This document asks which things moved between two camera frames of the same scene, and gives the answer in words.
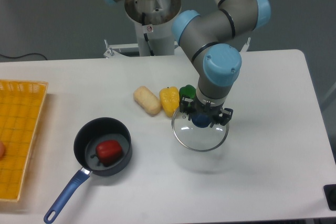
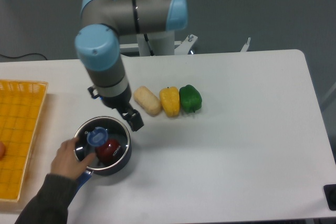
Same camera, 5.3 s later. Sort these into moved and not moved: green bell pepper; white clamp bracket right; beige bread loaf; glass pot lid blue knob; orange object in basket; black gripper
Moved: glass pot lid blue knob; black gripper
Not moved: orange object in basket; white clamp bracket right; green bell pepper; beige bread loaf
